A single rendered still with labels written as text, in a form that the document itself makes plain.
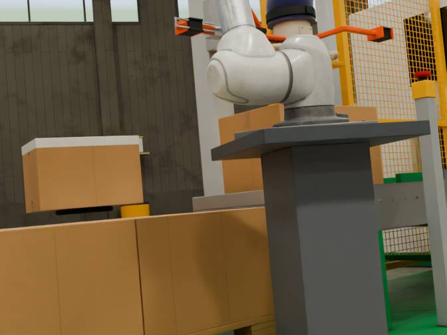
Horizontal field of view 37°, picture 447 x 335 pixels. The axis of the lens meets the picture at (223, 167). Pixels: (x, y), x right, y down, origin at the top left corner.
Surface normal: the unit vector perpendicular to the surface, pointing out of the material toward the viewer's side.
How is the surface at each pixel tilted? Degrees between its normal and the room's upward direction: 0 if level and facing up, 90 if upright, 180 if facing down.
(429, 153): 90
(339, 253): 90
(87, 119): 90
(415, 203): 90
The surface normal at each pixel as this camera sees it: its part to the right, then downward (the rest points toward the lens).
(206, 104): -0.76, 0.03
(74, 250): 0.65, -0.10
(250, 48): 0.29, -0.37
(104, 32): 0.29, -0.08
